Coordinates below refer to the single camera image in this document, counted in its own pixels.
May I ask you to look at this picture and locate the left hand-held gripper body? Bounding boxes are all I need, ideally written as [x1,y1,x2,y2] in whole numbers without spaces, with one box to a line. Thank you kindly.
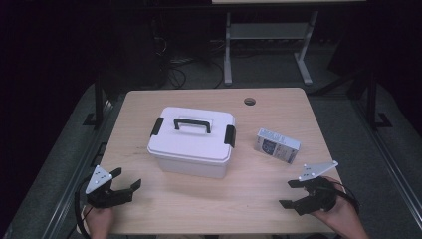
[85,164,134,209]

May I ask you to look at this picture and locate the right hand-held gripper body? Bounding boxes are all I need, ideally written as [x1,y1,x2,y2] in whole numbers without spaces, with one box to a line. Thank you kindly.
[296,160,339,217]

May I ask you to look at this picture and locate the blue and white carton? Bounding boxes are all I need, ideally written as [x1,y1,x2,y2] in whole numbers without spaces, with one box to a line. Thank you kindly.
[254,127,302,165]

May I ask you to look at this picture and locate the white plastic storage box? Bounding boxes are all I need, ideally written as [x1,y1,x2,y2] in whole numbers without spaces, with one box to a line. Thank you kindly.
[154,154,231,180]

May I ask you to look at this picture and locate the white storage box lid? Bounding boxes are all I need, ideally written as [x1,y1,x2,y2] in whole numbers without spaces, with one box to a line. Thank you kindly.
[146,106,237,164]

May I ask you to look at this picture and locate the person's left hand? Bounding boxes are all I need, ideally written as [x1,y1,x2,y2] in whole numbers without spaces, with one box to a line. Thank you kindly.
[83,204,114,239]

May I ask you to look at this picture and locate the person's right hand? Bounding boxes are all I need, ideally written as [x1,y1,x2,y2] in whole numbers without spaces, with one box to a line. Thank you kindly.
[311,176,362,231]

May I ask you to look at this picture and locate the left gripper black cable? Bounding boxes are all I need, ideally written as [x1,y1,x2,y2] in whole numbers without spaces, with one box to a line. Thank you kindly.
[74,175,93,239]

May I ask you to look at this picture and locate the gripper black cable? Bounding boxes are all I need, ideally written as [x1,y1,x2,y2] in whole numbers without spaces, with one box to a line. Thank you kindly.
[329,180,361,215]
[74,175,93,239]

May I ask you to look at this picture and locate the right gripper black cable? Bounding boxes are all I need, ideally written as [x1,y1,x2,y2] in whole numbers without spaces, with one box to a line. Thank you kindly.
[329,180,361,215]

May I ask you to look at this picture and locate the silver floor rail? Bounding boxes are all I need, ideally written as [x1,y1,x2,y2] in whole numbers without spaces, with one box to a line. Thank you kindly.
[351,99,422,231]
[42,99,115,239]

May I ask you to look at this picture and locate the black stand post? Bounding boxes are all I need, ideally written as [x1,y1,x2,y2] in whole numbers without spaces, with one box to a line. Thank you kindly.
[83,71,106,129]
[365,71,393,131]

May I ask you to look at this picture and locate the black floor cables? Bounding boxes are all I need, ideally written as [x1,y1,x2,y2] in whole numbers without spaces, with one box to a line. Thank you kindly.
[158,36,227,90]

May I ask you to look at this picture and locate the grey metal frame table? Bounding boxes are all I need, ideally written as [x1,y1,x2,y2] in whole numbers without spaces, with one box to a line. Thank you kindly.
[212,0,367,87]

